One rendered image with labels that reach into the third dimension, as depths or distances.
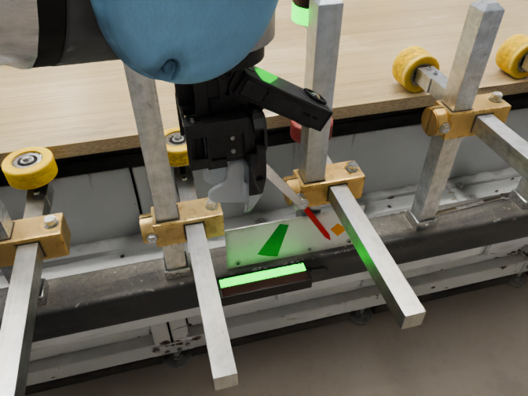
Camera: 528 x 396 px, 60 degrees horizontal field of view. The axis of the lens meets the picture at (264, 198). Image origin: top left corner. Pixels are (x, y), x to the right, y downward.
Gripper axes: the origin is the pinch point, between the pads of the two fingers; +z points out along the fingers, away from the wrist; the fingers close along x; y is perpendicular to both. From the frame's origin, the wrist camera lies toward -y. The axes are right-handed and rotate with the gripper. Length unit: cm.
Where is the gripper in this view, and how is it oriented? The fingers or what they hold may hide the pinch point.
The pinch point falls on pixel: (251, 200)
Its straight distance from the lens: 55.1
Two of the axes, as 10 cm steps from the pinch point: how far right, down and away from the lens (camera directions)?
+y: -9.6, 1.8, -2.1
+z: 0.0, 7.5, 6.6
